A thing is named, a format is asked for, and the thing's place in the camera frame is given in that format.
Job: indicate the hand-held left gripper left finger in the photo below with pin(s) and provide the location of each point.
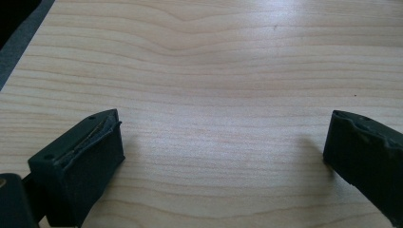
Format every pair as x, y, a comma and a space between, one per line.
79, 167

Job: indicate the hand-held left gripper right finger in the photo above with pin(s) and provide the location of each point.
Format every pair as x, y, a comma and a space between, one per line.
370, 158

